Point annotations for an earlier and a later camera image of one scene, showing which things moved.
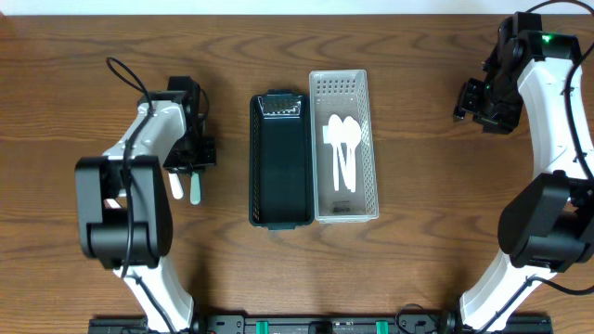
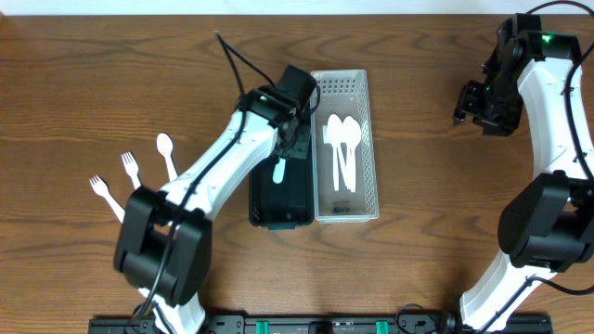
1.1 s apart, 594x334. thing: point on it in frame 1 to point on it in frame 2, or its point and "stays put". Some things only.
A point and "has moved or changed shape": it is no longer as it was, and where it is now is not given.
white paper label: (326, 134) stays put
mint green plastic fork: (195, 194) has moved or changed shape
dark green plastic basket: (280, 160) stays put
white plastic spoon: (352, 137) stays put
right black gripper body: (498, 107) stays put
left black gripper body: (187, 166) to (295, 142)
